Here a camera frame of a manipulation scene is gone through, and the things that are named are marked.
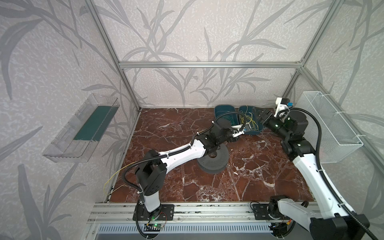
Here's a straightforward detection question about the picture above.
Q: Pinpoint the green cable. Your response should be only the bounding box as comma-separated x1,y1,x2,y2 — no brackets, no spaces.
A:
221,112,241,127

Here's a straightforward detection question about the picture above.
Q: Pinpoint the white wire mesh basket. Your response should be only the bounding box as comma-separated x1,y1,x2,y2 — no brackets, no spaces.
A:
295,91,364,164

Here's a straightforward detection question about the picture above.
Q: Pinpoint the clear plastic wall tray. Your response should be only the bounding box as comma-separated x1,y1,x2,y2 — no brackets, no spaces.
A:
43,94,120,163

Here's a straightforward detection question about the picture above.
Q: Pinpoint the dark grey foam spool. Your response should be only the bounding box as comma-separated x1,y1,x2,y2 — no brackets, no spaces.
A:
197,144,230,175

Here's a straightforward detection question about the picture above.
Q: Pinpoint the aluminium frame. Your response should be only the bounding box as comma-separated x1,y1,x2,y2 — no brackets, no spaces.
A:
82,0,384,181

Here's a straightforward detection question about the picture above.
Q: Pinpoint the pink object in basket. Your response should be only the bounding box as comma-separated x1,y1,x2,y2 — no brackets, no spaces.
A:
313,147,325,159

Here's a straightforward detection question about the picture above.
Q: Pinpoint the green circuit board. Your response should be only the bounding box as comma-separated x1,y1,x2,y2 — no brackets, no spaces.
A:
144,223,166,232

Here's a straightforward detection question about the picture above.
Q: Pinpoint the teal plastic bin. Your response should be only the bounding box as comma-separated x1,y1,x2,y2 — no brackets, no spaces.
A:
239,106,264,136
210,105,241,140

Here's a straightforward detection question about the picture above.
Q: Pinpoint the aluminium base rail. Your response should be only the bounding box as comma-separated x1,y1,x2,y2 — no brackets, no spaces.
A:
80,202,340,240

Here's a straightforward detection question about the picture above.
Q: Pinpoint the right teal plastic bin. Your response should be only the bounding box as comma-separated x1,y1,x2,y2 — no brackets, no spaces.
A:
239,106,264,136

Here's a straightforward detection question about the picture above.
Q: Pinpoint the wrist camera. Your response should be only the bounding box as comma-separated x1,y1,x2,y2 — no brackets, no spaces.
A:
232,125,247,138
274,98,293,119

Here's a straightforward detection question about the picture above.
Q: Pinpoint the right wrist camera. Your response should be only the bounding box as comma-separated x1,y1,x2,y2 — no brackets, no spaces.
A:
274,98,293,119

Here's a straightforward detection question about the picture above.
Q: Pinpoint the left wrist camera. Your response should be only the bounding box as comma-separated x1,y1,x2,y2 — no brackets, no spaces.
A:
232,125,247,138

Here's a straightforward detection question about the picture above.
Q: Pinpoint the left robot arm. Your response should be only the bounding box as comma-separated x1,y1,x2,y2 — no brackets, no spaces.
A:
121,112,249,215

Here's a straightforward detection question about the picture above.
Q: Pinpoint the left teal plastic bin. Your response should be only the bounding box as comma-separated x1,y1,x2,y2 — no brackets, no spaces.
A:
210,105,241,140

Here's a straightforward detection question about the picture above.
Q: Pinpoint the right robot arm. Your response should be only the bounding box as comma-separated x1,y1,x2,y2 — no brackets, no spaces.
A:
258,108,377,240

